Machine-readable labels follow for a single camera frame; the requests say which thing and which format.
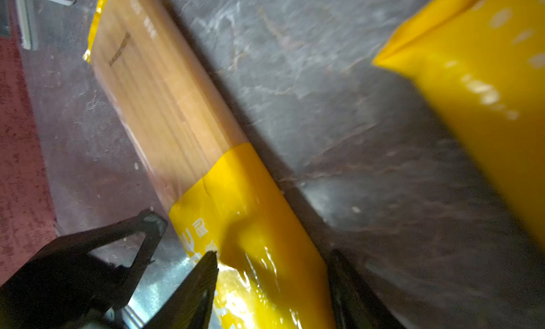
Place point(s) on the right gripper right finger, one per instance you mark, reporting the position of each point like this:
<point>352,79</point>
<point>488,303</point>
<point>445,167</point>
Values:
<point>355,304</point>

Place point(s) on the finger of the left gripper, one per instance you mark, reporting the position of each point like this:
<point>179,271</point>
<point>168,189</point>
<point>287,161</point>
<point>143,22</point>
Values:
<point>65,286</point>

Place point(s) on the yellow pasta package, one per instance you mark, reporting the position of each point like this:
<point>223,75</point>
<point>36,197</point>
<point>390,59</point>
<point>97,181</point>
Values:
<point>480,66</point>
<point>219,195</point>

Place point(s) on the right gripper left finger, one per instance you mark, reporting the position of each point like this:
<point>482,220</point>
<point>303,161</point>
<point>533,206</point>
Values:
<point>191,304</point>

